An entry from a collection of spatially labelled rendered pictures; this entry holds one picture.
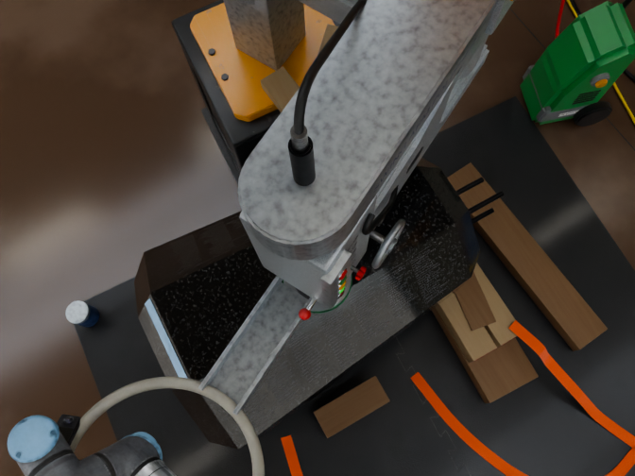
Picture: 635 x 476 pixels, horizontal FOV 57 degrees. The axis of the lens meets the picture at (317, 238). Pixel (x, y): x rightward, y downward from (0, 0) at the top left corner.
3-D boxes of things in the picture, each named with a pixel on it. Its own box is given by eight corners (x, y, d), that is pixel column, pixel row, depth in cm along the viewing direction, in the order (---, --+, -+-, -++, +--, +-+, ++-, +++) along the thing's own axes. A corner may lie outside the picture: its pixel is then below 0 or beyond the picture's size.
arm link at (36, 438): (19, 474, 106) (-6, 431, 110) (34, 489, 116) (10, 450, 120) (68, 441, 111) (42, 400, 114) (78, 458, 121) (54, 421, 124)
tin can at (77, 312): (99, 304, 268) (88, 299, 256) (98, 326, 265) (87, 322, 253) (77, 306, 268) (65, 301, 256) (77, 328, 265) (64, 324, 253)
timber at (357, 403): (327, 437, 249) (327, 438, 237) (314, 412, 252) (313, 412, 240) (387, 401, 252) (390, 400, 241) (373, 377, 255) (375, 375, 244)
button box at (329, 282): (339, 277, 146) (341, 246, 119) (349, 282, 146) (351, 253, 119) (322, 303, 145) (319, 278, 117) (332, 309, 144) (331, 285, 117)
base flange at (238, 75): (188, 25, 225) (184, 16, 220) (301, -25, 230) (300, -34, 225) (240, 127, 212) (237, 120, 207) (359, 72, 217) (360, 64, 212)
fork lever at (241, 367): (332, 181, 172) (332, 175, 168) (387, 214, 169) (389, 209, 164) (191, 382, 155) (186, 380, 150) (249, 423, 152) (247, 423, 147)
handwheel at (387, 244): (374, 213, 162) (378, 194, 148) (404, 232, 160) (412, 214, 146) (345, 257, 159) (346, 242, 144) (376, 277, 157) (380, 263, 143)
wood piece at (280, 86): (261, 87, 211) (259, 79, 207) (284, 73, 213) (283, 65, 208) (292, 128, 206) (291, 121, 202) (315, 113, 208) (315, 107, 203)
